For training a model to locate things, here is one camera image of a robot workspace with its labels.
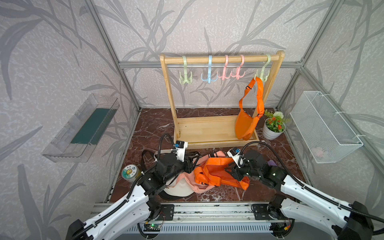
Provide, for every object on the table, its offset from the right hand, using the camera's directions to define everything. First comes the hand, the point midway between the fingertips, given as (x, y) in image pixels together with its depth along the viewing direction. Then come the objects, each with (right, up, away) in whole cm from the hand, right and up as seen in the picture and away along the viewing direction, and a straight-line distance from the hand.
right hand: (226, 166), depth 77 cm
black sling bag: (-34, -15, +1) cm, 37 cm away
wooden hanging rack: (-15, +15, +28) cm, 36 cm away
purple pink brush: (+29, -2, +13) cm, 32 cm away
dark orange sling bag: (-7, -4, +1) cm, 8 cm away
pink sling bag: (-19, -6, +2) cm, 20 cm away
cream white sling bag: (-27, -11, -1) cm, 29 cm away
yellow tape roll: (-51, -4, +2) cm, 51 cm away
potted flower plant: (+32, +21, +13) cm, 40 cm away
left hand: (-15, +6, -4) cm, 17 cm away
